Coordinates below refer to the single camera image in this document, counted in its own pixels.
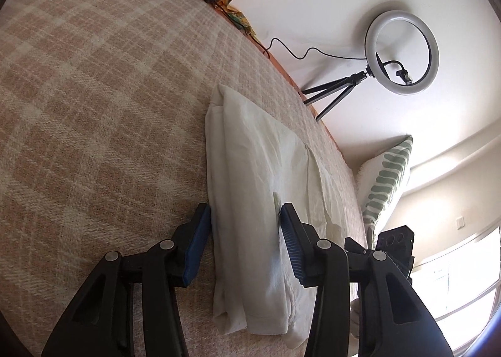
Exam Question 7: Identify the white shirt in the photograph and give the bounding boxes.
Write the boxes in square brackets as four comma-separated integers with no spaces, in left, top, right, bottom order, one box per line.
[205,83,349,350]

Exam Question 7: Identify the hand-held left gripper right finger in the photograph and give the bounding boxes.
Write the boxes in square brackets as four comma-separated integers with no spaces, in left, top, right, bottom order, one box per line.
[279,202,455,357]

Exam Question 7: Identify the white ring light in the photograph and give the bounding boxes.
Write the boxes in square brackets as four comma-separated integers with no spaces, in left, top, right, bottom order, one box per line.
[364,10,440,96]

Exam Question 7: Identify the beige plaid blanket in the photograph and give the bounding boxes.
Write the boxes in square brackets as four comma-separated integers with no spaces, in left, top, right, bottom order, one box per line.
[0,0,370,357]

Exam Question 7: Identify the window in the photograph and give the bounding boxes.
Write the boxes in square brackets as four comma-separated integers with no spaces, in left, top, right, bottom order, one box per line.
[411,224,501,357]

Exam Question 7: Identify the green white patterned pillow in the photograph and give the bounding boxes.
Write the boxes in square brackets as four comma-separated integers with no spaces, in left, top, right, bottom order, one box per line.
[354,135,413,248]

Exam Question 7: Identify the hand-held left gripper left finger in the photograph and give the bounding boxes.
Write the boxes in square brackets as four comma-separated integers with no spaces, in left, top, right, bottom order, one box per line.
[41,202,212,357]

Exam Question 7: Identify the black ring light cable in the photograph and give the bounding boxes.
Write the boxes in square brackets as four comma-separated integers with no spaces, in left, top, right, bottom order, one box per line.
[263,38,366,64]

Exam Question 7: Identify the small black tripod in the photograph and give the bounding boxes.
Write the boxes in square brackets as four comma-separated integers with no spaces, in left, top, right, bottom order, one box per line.
[301,68,370,121]

